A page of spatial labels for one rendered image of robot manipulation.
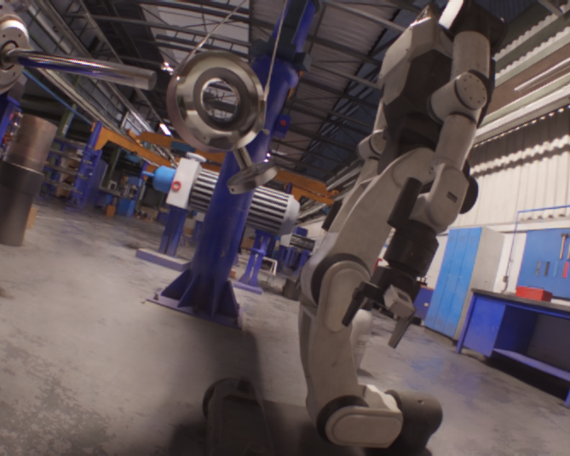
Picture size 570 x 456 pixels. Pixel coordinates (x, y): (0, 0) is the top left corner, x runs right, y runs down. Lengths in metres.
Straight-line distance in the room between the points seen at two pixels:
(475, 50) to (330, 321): 0.68
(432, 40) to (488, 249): 4.54
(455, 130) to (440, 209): 0.18
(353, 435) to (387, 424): 0.09
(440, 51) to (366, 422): 0.94
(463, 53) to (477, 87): 0.11
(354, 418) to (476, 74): 0.81
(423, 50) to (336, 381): 0.85
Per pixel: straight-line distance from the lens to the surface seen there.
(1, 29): 1.66
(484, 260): 5.23
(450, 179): 0.62
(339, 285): 0.70
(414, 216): 0.62
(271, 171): 1.21
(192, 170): 4.65
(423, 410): 0.99
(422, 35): 0.95
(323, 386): 0.82
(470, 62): 0.79
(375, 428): 0.87
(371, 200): 0.77
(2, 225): 3.07
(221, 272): 2.58
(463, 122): 0.71
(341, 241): 0.75
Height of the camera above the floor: 0.64
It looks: 4 degrees up
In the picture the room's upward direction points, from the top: 17 degrees clockwise
